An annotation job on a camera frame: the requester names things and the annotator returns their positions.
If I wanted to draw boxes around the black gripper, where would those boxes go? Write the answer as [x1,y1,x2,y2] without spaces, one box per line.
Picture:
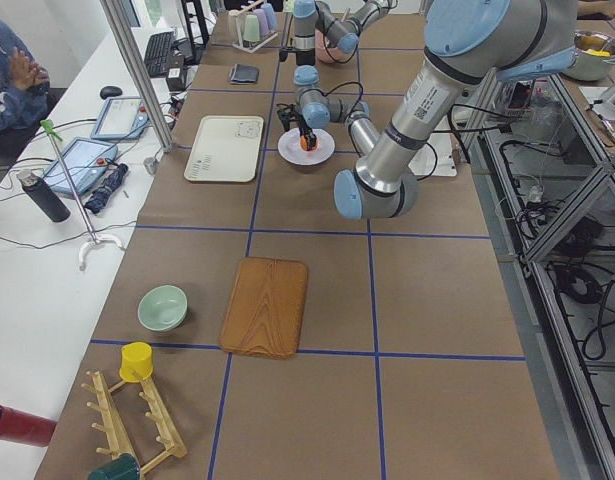
[279,46,316,66]
[276,103,317,146]

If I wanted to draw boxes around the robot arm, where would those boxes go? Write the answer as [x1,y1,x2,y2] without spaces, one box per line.
[278,1,397,152]
[293,1,578,219]

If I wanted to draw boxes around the cream bear tray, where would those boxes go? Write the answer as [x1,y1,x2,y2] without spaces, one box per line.
[183,115,264,183]

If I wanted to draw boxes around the white round plate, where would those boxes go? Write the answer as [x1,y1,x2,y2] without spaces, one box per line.
[277,127,337,167]

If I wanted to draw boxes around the pink bowl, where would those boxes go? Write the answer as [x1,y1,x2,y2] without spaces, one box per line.
[315,31,355,64]

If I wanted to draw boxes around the purple cup on rack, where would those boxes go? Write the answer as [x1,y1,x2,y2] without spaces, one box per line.
[252,3,277,36]

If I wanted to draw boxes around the green cup on rack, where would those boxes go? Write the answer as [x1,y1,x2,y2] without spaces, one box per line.
[243,14,261,45]

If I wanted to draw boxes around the grey folded cloth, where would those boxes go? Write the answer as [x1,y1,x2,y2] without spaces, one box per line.
[229,63,260,85]

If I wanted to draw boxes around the white cup rack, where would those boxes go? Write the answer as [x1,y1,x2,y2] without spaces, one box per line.
[228,1,278,53]

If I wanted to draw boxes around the black keyboard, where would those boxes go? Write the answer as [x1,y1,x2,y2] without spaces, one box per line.
[143,31,175,78]

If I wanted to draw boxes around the wooden cutting board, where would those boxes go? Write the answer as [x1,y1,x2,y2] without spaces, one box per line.
[219,257,308,359]

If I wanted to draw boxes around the teach pendant tablet far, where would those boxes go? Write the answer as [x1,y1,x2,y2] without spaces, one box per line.
[90,96,149,141]

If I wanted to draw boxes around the teach pendant tablet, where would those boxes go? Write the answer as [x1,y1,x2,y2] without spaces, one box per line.
[43,137,118,198]
[90,96,149,141]

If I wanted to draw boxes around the black computer mouse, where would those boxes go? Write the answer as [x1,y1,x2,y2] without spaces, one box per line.
[99,85,123,100]

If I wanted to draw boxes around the folded dark blue umbrella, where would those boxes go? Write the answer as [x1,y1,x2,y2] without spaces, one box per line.
[84,163,129,214]

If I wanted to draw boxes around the green bowl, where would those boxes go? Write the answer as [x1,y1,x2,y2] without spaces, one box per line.
[137,285,188,333]

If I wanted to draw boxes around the teach pendant tablet near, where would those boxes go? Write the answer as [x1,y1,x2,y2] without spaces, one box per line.
[43,137,118,198]

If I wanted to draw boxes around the white stand with green clip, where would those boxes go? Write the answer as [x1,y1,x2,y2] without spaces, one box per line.
[40,119,125,272]

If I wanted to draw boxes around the black water bottle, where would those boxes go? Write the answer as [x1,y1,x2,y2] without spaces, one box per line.
[17,169,70,223]

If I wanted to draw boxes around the yellow cup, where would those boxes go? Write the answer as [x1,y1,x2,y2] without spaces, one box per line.
[119,342,154,383]

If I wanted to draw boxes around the person in blue jacket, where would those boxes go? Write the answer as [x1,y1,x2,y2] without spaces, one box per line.
[0,19,50,133]

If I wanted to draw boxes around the steel pot with yellow items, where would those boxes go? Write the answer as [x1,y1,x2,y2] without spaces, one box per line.
[561,30,615,82]

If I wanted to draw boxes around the wooden mug rack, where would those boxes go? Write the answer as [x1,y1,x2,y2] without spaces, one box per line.
[81,370,188,479]

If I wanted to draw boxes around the dark green cup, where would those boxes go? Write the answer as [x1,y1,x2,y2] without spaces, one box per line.
[87,453,141,480]

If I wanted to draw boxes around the red cylinder bottle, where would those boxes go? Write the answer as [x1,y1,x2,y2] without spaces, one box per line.
[0,404,57,447]

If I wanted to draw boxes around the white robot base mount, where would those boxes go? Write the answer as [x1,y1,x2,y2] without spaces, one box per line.
[409,133,457,177]

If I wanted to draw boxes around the aluminium frame post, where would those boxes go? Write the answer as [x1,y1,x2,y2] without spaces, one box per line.
[100,0,173,153]

